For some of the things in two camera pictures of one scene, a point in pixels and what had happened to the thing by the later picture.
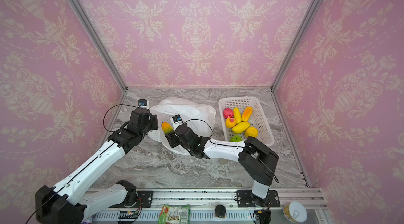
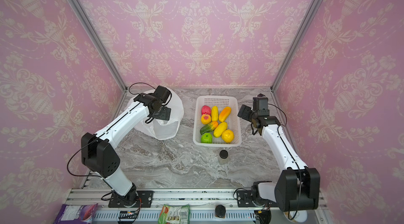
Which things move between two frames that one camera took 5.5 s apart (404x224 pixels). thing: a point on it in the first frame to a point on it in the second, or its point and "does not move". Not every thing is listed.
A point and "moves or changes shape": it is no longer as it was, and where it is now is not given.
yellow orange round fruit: x=251 y=131 to x=228 y=135
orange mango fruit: x=246 y=113 moves or changes shape
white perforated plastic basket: x=258 y=119 moves or changes shape
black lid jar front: x=220 y=211 does not move
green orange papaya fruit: x=167 y=127 to x=209 y=128
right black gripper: x=172 y=139 to x=245 y=113
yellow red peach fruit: x=230 y=122 to x=205 y=119
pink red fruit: x=228 y=113 to x=205 y=110
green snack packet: x=174 y=214 does not move
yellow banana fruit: x=240 y=127 to x=220 y=129
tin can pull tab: x=295 y=212 does not move
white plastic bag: x=167 y=108 moves or changes shape
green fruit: x=235 y=138 moves or changes shape
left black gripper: x=154 y=120 to x=166 y=114
